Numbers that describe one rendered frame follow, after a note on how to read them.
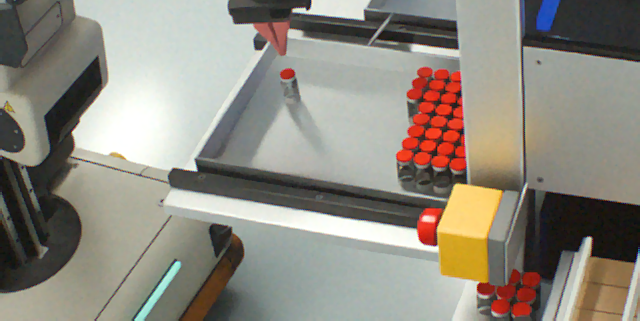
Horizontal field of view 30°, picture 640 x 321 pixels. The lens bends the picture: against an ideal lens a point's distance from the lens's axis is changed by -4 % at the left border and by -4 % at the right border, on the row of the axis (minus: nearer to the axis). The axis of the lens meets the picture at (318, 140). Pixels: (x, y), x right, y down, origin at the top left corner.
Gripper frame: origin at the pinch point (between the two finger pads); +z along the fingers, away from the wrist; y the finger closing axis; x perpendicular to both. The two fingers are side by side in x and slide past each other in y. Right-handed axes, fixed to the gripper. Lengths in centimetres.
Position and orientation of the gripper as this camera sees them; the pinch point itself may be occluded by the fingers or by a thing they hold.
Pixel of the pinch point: (282, 48)
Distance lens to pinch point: 160.2
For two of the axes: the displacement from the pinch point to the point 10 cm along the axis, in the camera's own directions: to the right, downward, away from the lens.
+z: 1.4, 7.4, 6.5
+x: 0.9, -6.7, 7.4
